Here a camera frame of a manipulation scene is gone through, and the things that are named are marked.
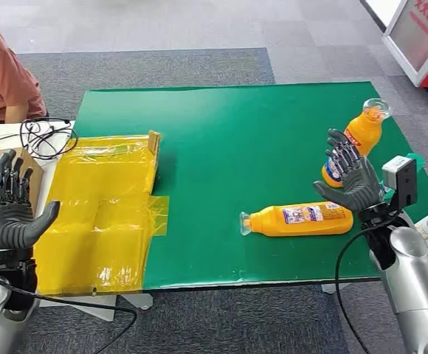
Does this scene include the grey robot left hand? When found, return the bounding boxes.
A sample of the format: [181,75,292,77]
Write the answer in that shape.
[0,148,61,251]

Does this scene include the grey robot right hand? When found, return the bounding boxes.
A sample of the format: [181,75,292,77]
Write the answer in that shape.
[312,128,385,213]

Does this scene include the orange detergent bottle clear cap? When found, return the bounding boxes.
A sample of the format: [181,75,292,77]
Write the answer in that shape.
[238,201,355,238]

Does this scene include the orange Tide bottle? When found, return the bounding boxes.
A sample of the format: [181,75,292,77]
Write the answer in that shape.
[321,98,392,189]

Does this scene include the teal plastic bottle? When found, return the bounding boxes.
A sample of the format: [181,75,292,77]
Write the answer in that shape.
[380,153,427,201]

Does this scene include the white side table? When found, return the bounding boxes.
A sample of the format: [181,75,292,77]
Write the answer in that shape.
[0,120,117,322]

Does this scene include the white table foot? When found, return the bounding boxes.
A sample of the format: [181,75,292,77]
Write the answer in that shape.
[122,292,154,311]
[321,282,351,294]

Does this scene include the yellow taped cardboard tray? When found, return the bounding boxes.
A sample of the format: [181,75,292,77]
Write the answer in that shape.
[33,130,169,297]

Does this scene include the person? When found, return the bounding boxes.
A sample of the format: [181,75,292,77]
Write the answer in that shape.
[0,13,48,124]

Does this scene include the red and white display cabinet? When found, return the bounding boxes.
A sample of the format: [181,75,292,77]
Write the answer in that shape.
[382,0,428,89]

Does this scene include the green table mat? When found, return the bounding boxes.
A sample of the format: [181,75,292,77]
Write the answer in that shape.
[73,81,428,290]

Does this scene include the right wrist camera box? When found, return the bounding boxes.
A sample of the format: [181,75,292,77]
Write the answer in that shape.
[382,155,418,209]

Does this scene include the coiled black cable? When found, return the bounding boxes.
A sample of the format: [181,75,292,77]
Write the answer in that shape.
[0,117,79,161]

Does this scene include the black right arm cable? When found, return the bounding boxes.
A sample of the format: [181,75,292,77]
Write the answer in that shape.
[334,220,392,354]

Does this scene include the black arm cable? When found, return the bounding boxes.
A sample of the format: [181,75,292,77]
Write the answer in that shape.
[0,268,138,354]
[334,220,392,354]

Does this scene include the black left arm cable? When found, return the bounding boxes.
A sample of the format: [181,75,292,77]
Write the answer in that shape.
[0,268,138,354]

